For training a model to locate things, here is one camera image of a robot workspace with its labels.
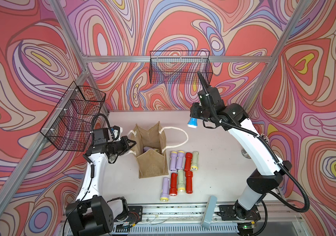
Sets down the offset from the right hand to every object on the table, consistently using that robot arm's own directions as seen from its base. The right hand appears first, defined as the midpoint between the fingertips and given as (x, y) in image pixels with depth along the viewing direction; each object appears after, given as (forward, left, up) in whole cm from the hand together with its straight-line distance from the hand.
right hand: (193, 113), depth 70 cm
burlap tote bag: (-12, +22, -14) cm, 28 cm away
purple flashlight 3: (-28, +16, -33) cm, 46 cm away
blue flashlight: (-5, +1, -2) cm, 5 cm away
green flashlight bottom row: (-24, +7, -32) cm, 41 cm away
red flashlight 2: (-18, +1, -33) cm, 38 cm away
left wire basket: (+4, +65, -8) cm, 66 cm away
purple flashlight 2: (0, +27, -31) cm, 41 cm away
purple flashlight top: (-7, +6, -33) cm, 35 cm away
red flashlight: (-23, +11, -34) cm, 42 cm away
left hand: (-5, +30, -16) cm, 34 cm away
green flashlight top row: (-10, -3, -33) cm, 34 cm away
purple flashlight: (-9, +10, -32) cm, 35 cm away
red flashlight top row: (-7, 0, -33) cm, 33 cm away
